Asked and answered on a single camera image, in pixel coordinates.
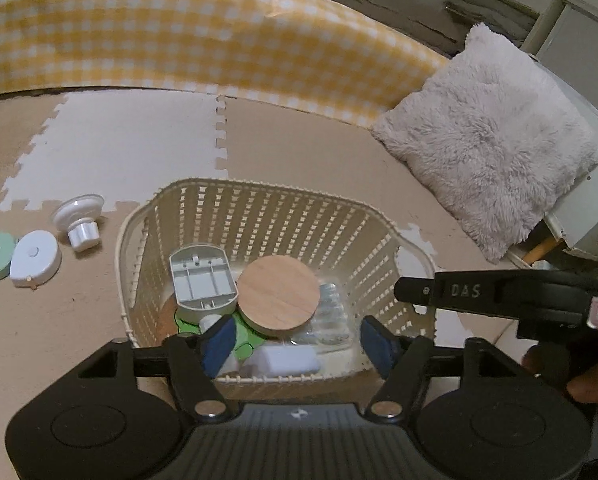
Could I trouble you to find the white foam mat tile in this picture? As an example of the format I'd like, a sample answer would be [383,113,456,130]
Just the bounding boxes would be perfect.
[396,222,440,266]
[2,94,230,211]

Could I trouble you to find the round wooden lid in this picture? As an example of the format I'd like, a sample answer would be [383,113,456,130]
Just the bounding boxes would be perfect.
[235,256,321,335]

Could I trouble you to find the clear plastic packet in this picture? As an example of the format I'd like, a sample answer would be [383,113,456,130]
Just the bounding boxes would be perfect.
[299,282,355,346]

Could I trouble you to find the white suction cup knob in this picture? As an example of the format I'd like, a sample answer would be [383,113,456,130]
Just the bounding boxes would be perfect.
[52,192,104,252]

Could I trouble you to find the white furniture piece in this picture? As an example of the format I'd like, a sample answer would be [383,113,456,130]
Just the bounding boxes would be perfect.
[544,125,598,267]

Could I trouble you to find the white cabinet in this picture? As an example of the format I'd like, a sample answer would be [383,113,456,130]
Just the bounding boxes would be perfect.
[524,0,598,111]

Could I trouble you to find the white rectangular plastic block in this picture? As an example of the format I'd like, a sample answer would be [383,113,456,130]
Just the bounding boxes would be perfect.
[251,345,321,376]

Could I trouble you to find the cream plastic lattice basket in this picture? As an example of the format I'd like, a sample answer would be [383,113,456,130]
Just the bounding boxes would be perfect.
[115,177,437,386]

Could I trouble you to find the grey plastic compartment tray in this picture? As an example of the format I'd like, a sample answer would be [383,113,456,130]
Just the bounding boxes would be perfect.
[168,246,239,323]

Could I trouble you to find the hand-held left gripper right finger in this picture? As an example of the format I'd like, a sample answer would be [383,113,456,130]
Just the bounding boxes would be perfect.
[359,316,522,419]

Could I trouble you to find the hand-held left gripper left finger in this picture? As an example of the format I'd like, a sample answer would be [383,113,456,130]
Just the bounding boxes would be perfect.
[76,316,238,419]

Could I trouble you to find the yellow gingham cushion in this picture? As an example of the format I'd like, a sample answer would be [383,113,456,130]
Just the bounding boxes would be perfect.
[0,0,452,128]

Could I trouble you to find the fluffy white pillow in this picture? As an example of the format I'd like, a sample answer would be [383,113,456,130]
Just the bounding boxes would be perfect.
[370,22,598,263]

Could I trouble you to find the folded towels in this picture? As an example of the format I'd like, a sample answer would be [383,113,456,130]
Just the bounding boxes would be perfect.
[446,0,540,43]

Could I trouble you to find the person's right hand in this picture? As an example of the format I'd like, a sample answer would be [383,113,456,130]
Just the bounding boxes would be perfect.
[523,344,598,406]

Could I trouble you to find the white round plastic case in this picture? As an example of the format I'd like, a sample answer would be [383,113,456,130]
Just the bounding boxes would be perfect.
[9,230,62,288]

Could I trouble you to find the beige foam mat tile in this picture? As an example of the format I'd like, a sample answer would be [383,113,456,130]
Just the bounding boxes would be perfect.
[219,95,460,231]

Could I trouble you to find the green toy piece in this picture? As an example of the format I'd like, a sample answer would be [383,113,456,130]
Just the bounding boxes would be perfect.
[161,297,267,357]

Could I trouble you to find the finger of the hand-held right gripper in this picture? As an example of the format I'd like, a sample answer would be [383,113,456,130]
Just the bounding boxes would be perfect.
[395,270,500,318]

